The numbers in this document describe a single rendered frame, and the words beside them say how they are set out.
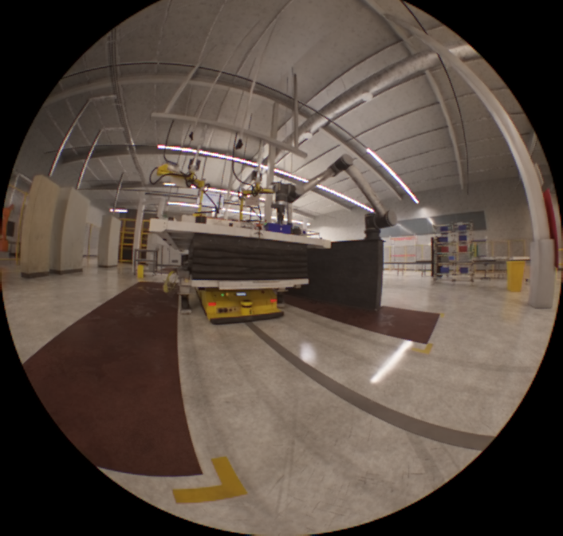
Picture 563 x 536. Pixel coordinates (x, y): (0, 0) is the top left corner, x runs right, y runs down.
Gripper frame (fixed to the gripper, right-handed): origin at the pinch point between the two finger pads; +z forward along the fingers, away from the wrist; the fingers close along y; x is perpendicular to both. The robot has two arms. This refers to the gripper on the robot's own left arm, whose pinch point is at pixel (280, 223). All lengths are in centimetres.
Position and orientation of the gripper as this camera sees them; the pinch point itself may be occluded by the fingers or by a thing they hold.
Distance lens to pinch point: 152.2
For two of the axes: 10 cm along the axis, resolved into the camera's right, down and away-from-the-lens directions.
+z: -0.3, 10.0, -0.5
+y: -3.3, 0.3, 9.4
